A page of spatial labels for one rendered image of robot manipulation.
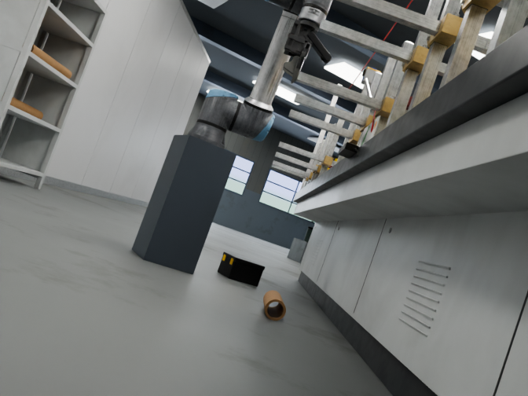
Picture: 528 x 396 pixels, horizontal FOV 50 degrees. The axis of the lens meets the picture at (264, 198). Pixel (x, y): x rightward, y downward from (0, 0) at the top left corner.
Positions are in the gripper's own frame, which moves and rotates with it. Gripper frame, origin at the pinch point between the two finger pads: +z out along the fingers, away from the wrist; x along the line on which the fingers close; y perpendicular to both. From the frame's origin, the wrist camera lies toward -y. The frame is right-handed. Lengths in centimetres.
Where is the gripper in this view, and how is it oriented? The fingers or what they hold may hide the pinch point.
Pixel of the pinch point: (295, 81)
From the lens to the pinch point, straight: 197.9
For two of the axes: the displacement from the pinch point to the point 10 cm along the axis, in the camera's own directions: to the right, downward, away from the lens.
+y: -9.4, -3.5, 0.0
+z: -3.5, 9.3, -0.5
